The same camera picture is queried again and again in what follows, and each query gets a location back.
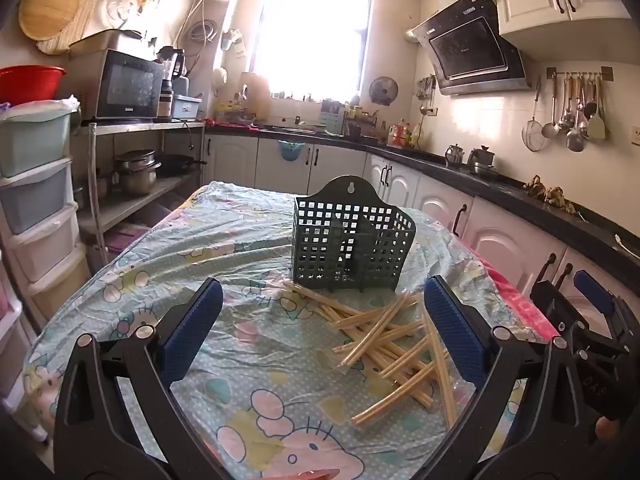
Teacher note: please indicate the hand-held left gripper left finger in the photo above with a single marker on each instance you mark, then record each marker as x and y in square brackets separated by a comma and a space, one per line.
[192, 327]

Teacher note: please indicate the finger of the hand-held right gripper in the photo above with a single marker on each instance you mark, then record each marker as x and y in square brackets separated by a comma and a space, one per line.
[595, 292]
[555, 305]

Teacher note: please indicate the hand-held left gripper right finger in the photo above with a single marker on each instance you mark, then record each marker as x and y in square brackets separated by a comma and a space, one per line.
[452, 330]

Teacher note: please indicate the pile of wooden chopsticks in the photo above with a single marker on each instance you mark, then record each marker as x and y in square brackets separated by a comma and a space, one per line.
[380, 332]

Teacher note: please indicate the green plastic utensil basket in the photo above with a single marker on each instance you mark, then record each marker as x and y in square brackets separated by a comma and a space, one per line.
[340, 199]

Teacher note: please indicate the cartoon cat printed tablecloth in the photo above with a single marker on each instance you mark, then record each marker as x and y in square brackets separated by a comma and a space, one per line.
[240, 260]

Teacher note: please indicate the ginger root pile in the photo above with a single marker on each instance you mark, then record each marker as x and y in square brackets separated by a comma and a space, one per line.
[550, 194]

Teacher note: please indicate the purple plastic bin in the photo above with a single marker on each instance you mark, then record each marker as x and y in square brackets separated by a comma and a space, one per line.
[127, 234]

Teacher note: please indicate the black kitchen countertop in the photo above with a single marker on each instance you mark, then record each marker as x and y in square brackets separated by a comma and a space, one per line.
[510, 195]

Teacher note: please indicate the steel bowl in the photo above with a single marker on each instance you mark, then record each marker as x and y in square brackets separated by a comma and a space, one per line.
[486, 170]

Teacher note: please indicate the large steel ladle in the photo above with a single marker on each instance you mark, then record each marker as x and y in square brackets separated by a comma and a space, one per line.
[575, 141]

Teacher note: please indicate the black frying pan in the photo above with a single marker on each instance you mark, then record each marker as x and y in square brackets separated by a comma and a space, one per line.
[175, 164]

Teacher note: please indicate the large steel teapot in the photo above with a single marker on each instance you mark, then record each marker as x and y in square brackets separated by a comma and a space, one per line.
[481, 157]

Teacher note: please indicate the pale green spatula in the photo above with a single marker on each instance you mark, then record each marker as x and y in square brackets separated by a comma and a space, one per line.
[596, 127]

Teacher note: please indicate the small steel teapot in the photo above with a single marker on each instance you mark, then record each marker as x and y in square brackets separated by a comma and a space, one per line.
[454, 156]

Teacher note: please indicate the white plastic drawer cabinet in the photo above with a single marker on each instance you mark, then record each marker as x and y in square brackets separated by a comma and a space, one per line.
[12, 350]

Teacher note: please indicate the white lower cabinets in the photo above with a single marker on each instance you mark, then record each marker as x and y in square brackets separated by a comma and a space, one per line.
[345, 160]

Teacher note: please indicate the blue hanging bin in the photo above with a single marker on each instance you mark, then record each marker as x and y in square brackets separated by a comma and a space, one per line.
[292, 152]

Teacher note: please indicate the red label oil bottle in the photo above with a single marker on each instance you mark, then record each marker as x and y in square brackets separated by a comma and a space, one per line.
[397, 135]

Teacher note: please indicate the pastel plastic drawer tower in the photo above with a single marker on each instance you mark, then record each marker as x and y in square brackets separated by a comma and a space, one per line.
[35, 200]

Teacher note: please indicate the metal shelf rack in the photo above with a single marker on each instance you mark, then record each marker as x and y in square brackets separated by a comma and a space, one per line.
[135, 127]

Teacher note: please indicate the blue plastic box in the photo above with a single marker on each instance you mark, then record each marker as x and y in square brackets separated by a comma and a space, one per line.
[187, 107]

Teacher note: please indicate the black dish rack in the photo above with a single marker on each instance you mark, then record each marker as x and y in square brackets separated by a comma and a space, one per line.
[362, 125]

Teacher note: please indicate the hanging small kitchen tools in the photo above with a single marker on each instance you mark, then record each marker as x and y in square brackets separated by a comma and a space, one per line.
[425, 92]

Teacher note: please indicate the pale cutting board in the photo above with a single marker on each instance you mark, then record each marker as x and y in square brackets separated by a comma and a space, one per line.
[256, 95]

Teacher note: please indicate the teal knife rack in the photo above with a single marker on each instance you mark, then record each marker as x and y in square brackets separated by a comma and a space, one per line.
[331, 115]

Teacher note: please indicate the black blender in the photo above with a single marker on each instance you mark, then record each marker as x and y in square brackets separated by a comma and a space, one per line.
[172, 80]

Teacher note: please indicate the black microwave oven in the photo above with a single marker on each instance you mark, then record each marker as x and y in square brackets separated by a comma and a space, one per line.
[130, 85]

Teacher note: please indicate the white hanging scoop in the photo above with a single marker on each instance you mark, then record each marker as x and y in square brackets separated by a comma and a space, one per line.
[220, 76]

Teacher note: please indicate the black range hood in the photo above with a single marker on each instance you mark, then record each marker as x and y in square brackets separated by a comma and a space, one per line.
[465, 45]

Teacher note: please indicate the red plastic basin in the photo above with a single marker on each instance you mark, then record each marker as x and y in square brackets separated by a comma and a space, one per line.
[30, 85]

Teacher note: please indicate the silver metal box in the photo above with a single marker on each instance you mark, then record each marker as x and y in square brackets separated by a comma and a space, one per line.
[100, 42]

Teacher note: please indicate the kitchen window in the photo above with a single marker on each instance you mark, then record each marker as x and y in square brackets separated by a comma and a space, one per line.
[310, 35]

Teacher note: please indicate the flat woven bamboo tray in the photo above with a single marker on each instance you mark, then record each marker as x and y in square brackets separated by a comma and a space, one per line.
[82, 20]

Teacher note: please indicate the wall power socket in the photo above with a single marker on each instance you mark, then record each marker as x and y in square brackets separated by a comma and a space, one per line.
[636, 136]

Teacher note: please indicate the round wall fan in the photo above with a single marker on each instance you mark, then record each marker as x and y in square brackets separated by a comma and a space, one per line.
[383, 91]

